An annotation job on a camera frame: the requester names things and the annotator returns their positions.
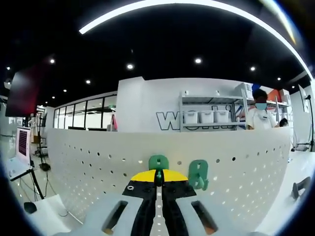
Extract green hook assembly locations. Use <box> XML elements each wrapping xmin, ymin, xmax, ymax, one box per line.
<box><xmin>188</xmin><ymin>159</ymin><xmax>210</xmax><ymax>192</ymax></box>
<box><xmin>148</xmin><ymin>154</ymin><xmax>170</xmax><ymax>189</ymax></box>

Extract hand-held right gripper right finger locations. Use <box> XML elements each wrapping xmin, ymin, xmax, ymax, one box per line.
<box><xmin>162</xmin><ymin>169</ymin><xmax>256</xmax><ymax>236</ymax></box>

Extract black laptop stand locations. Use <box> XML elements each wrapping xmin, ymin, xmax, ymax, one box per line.
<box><xmin>9</xmin><ymin>167</ymin><xmax>45</xmax><ymax>200</ymax></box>

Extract white metal shelf rack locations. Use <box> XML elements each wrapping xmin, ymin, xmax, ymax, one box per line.
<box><xmin>179</xmin><ymin>89</ymin><xmax>250</xmax><ymax>131</ymax></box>

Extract white perforated mounting plate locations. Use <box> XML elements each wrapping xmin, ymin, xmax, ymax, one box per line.
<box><xmin>46</xmin><ymin>127</ymin><xmax>291</xmax><ymax>230</ymax></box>

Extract round ceiling spotlights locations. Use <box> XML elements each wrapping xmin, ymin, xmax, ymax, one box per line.
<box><xmin>6</xmin><ymin>57</ymin><xmax>296</xmax><ymax>99</ymax></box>

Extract large dark hanging screen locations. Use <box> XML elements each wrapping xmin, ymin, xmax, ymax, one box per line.
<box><xmin>4</xmin><ymin>65</ymin><xmax>40</xmax><ymax>118</ymax></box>

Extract long ceiling light strip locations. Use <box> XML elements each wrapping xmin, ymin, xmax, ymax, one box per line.
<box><xmin>78</xmin><ymin>0</ymin><xmax>315</xmax><ymax>80</ymax></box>

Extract white storage bin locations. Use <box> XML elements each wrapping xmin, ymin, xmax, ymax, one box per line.
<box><xmin>184</xmin><ymin>110</ymin><xmax>200</xmax><ymax>124</ymax></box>
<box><xmin>214</xmin><ymin>110</ymin><xmax>230</xmax><ymax>123</ymax></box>
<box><xmin>199</xmin><ymin>110</ymin><xmax>215</xmax><ymax>124</ymax></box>

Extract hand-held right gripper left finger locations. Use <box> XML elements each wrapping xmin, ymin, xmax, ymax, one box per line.
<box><xmin>71</xmin><ymin>169</ymin><xmax>158</xmax><ymax>236</ymax></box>

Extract white laptop with pink screen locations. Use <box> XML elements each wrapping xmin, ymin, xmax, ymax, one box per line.
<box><xmin>6</xmin><ymin>126</ymin><xmax>33</xmax><ymax>182</ymax></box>

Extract black curved holder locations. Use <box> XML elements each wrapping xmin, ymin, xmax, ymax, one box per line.
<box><xmin>291</xmin><ymin>176</ymin><xmax>312</xmax><ymax>201</ymax></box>

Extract black computer mouse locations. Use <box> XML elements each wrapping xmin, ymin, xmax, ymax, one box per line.
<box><xmin>24</xmin><ymin>202</ymin><xmax>38</xmax><ymax>214</ymax></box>

